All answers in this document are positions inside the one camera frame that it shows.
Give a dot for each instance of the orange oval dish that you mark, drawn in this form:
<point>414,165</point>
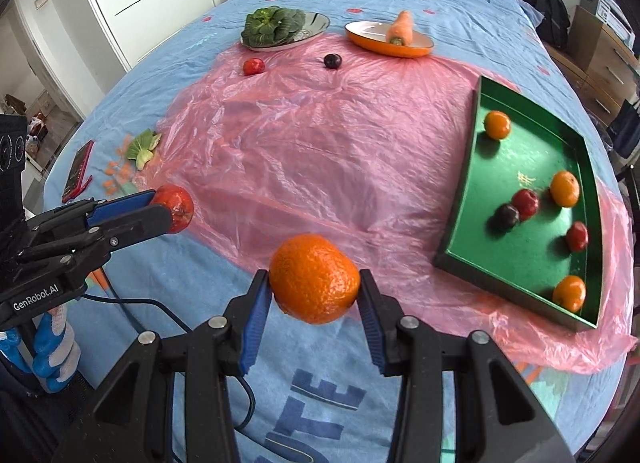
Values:
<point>365,33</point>

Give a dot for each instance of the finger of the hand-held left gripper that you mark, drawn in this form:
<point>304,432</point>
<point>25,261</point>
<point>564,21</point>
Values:
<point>125,203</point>
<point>135,230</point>

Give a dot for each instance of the red phone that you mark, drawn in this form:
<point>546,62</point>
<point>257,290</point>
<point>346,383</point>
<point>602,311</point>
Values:
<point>77,173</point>

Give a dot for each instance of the wooden drawer cabinet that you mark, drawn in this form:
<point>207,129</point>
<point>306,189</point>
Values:
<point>600,58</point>

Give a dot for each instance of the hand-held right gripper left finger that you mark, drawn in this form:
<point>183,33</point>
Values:
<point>252,323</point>

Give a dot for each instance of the orange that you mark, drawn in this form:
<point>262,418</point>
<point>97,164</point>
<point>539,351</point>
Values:
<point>565,188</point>
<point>569,294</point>
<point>497,125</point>
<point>315,278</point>

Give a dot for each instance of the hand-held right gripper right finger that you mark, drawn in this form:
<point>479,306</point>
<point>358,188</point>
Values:
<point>372,328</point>

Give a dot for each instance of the person's left hand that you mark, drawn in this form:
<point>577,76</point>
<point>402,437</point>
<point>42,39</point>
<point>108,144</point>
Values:
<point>55,348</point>

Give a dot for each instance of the blue printed bedsheet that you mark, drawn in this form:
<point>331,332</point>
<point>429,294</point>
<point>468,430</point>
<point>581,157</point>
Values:
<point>200,43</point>

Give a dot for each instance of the orange carrot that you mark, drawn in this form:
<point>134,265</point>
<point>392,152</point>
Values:
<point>400,28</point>

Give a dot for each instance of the grey printer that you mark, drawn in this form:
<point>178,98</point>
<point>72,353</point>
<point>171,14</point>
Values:
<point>607,5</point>

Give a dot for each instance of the small red apple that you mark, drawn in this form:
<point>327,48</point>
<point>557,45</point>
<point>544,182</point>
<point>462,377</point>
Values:
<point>253,66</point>

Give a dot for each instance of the pink plastic sheet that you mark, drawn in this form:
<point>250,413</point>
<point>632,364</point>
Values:
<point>325,143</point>

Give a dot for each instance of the dark purple plum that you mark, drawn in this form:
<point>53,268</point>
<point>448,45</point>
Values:
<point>505,218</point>
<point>332,61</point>

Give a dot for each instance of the pile of carrot pieces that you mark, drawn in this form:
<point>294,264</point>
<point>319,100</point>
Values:
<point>114,174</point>

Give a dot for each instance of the silver metal plate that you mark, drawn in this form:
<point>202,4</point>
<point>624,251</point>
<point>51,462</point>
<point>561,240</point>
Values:
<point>315,23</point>

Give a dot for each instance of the green tray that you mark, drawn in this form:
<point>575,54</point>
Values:
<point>525,263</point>

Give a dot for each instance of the green bok choy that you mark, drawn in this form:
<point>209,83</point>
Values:
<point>272,25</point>

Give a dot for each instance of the dark cloth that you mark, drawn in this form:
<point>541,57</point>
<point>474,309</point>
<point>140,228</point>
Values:
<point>627,128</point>

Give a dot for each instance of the black backpack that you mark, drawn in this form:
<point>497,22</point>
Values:
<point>547,13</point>

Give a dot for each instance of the bok choy leaf piece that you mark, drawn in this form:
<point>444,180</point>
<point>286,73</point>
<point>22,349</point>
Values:
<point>142,148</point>

